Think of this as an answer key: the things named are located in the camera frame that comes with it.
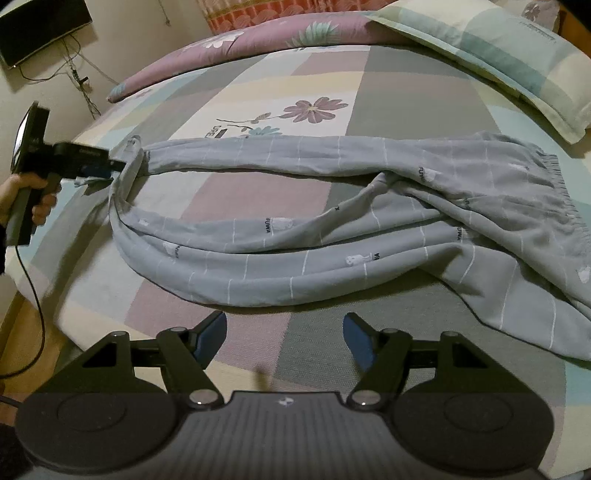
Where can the grey striped pants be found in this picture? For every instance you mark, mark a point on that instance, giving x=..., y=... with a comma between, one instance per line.
x=323, y=258

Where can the small floral pillow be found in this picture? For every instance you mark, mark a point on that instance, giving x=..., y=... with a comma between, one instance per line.
x=538, y=11

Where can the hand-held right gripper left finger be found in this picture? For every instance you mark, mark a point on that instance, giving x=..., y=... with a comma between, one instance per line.
x=210, y=338

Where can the patterned curtain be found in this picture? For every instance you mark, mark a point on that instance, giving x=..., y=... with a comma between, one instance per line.
x=258, y=14

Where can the black wall television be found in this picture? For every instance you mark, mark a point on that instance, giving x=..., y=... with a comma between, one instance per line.
x=41, y=32

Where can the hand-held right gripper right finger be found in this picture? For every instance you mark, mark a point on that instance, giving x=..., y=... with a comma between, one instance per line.
x=358, y=340

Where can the checked pillow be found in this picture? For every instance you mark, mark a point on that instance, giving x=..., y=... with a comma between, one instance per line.
x=508, y=50

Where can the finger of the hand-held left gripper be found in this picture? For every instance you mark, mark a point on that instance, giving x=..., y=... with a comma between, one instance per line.
x=94, y=180

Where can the checked bed sheet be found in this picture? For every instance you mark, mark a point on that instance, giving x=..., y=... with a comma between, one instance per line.
x=392, y=92

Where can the person's left hand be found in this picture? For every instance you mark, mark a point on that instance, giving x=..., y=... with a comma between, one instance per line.
x=11, y=196

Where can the purple floral quilt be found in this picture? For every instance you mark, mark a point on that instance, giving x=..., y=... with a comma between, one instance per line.
x=258, y=46

